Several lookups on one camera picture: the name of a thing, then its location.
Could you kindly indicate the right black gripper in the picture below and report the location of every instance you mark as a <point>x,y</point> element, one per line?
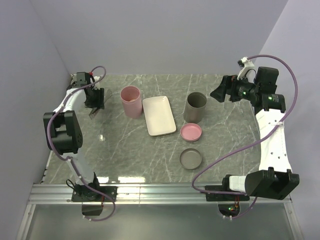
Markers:
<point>228,85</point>

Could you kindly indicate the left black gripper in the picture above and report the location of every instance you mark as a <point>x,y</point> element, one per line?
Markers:
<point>99,102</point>

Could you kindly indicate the metal food tongs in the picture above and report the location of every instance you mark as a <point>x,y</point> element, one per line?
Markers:
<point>95,111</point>

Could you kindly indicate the pink cylindrical container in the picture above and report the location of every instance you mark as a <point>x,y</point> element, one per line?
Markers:
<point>131,101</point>

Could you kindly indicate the white rectangular plate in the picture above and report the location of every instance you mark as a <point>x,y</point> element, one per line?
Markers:
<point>158,116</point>

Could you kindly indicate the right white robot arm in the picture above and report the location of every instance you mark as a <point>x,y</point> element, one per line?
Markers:
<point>274,179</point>

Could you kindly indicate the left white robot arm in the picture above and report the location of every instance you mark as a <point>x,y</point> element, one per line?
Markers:
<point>63,132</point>

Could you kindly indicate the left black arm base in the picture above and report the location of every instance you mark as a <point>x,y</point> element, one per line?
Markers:
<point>105,193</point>

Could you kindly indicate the grey cylindrical container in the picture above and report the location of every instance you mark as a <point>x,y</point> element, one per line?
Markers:
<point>195,106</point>

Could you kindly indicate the pink round lid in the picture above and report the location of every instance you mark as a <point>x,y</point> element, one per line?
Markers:
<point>191,132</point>

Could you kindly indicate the grey round lid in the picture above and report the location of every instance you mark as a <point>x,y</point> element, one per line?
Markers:
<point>190,159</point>

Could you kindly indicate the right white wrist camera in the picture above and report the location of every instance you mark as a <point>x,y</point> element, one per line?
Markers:
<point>246,65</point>

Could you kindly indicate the aluminium rail frame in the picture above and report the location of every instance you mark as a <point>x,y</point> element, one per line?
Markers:
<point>127,194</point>

